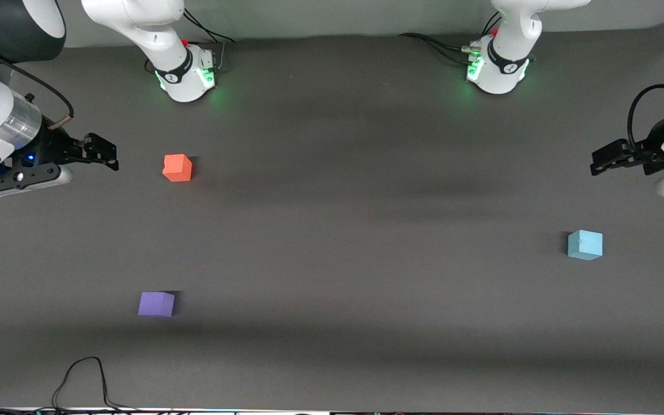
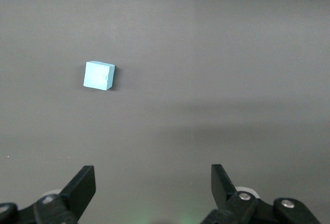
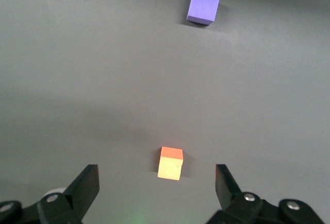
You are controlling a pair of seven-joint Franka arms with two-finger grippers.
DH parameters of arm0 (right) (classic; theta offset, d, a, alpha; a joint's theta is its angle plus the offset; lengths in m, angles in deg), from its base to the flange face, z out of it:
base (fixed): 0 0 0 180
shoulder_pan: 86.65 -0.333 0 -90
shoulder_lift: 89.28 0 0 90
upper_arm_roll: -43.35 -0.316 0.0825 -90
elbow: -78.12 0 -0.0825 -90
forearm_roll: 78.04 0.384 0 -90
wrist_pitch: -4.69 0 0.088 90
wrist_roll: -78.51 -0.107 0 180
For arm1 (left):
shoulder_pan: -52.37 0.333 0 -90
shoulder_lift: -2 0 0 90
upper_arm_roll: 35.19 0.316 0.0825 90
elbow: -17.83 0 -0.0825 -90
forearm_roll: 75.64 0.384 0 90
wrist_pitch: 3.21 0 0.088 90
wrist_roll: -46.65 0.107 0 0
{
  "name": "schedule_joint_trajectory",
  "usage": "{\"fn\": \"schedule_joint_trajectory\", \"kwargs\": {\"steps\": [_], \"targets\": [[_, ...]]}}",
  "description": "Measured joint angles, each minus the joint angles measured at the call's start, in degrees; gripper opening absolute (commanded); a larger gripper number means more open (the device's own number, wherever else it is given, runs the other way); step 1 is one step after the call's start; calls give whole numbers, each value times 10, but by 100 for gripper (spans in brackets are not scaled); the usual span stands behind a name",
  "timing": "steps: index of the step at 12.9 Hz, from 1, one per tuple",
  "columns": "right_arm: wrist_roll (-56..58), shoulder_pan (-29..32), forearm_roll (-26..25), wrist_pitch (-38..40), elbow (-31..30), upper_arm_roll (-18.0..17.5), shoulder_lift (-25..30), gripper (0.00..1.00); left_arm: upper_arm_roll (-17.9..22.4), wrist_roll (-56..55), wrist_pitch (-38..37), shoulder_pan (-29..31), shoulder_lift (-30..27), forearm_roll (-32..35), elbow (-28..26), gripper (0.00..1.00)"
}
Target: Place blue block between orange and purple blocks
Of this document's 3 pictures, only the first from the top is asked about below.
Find light blue foam block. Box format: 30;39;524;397
567;229;604;261

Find black arm base cables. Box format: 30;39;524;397
398;12;503;65
182;8;236;73

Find black left arm base cables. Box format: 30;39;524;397
398;12;503;65

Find dark grey table mat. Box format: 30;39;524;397
0;22;664;413

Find thin black looped cable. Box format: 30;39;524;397
51;356;137;413

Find orange foam block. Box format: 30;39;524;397
163;154;193;183

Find black right arm base cables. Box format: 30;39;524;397
182;8;236;73

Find purple foam block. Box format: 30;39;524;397
138;291;176;318

